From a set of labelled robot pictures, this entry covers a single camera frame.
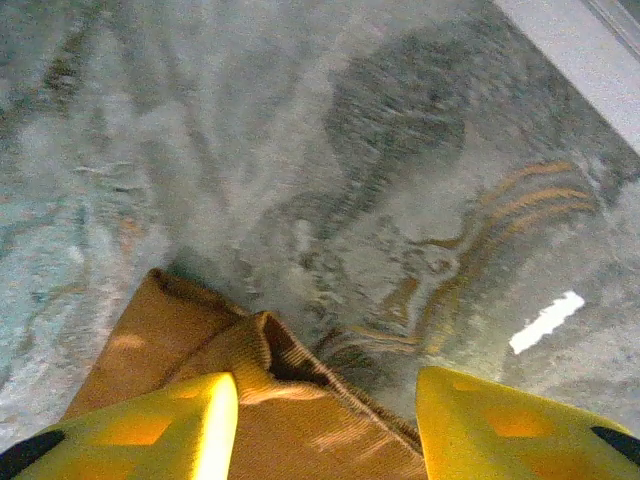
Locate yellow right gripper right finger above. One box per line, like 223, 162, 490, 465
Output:
416, 365, 640, 480

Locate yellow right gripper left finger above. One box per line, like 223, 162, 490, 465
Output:
0, 371, 240, 480

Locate mustard brown corduroy trousers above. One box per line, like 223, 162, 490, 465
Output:
62, 267, 427, 480

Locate grey marbled table cover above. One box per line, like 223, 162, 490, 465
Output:
0, 0, 640, 454

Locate aluminium side rail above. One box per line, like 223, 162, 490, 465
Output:
492, 0, 640, 149

